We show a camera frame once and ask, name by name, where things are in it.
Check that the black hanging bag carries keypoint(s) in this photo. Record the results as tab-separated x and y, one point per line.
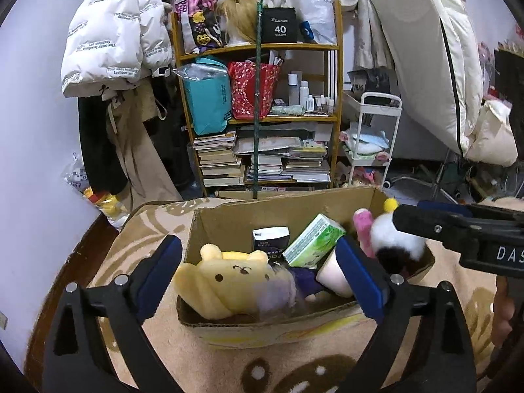
170	143

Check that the green pole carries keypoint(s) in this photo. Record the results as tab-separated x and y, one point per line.
257	131

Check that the stack of books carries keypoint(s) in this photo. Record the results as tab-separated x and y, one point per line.
219	159

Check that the cardboard box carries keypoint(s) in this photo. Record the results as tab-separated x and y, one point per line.
245	333

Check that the green tissue packet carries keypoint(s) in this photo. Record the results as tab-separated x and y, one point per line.
315	237

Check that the white puffer jacket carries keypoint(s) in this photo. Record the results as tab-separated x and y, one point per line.
102	37

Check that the clear bag of toys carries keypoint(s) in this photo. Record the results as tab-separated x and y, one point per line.
94	196

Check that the blue white soft toy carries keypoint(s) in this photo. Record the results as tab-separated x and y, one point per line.
366	143

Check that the black hanging garment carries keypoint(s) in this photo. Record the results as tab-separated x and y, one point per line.
100	147

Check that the black paper bag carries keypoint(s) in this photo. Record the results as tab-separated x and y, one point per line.
370	80

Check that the printed tote bag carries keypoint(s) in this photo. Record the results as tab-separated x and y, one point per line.
198	20

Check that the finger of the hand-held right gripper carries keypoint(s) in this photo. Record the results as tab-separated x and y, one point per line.
446	206
425	221

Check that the cream curtain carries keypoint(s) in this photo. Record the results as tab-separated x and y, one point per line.
370	16

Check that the blonde wig head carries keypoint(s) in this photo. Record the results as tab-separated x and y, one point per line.
237	16

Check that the yellow bear plush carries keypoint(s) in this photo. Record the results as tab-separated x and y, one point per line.
221	282

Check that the beige trousers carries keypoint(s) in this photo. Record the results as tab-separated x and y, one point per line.
135	151

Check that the pile of books and papers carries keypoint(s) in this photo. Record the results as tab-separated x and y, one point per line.
286	155

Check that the white mattress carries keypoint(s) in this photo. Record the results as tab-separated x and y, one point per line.
417	49

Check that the person's right hand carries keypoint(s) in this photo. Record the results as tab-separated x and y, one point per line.
502	315

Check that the wooden bookshelf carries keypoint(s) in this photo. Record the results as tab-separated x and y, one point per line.
286	48

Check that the white cup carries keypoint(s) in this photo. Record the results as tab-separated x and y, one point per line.
331	274

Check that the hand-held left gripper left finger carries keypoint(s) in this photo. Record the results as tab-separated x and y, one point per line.
159	278

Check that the red gift bag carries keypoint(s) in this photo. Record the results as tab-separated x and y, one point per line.
249	90

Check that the row of white bottles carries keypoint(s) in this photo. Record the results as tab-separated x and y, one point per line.
305	94

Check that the heap of small plush toys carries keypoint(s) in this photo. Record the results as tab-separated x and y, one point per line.
362	176

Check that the teal shopping bag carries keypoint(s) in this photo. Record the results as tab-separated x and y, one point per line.
206	98

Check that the black marker set box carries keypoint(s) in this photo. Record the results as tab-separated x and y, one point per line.
278	26

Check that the long flat cardboard package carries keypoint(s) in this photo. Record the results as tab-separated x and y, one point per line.
266	191

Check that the purple haired doll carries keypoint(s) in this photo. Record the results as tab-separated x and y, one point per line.
274	290

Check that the pink plush toy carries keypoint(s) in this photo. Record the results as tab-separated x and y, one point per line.
362	225

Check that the white plastic bag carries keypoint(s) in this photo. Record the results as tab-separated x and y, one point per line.
315	8

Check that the metal chair base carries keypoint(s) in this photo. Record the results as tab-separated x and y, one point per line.
438	180

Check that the beige patterned blanket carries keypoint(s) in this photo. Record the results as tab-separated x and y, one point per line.
184	360

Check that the small black box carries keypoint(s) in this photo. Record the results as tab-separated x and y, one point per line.
270	239

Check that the cream duvet bundle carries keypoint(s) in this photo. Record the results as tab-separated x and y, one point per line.
493	135

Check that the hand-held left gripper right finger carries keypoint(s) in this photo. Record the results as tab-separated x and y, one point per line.
360	278

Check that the green cloth pouch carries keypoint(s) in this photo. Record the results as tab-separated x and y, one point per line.
288	109

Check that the white trolley cart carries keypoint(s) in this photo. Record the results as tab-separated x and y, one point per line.
380	97

